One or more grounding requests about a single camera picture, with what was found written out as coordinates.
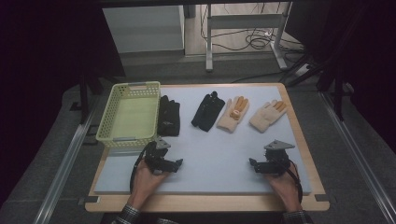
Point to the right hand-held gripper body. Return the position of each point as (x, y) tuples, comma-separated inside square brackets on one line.
[(275, 161)]

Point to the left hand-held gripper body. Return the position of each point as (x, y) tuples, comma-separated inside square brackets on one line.
[(157, 158)]

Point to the black glove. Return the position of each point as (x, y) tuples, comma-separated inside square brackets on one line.
[(169, 118), (207, 112)]

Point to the pale yellow plastic basket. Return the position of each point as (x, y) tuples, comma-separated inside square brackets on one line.
[(134, 115)]

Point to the person's right hand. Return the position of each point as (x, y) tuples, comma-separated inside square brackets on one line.
[(286, 189)]

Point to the person's left hand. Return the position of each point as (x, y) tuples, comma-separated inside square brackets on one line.
[(144, 186)]

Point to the white foam mat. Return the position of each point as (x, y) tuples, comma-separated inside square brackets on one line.
[(214, 155)]

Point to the beige glove with orange fingers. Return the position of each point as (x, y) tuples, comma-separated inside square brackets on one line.
[(264, 118)]

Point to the beige glove with round tag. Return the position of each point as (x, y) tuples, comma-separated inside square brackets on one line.
[(227, 122)]

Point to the white power strip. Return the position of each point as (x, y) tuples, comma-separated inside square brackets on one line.
[(302, 70)]

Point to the black tripod stand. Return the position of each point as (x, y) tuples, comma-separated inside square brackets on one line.
[(330, 77)]

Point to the grey cabinet panel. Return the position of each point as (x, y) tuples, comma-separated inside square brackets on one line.
[(143, 29)]

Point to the metal floor rail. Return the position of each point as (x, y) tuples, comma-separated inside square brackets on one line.
[(65, 168), (358, 155)]

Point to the white metal stand frame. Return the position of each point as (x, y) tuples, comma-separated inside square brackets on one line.
[(246, 21)]

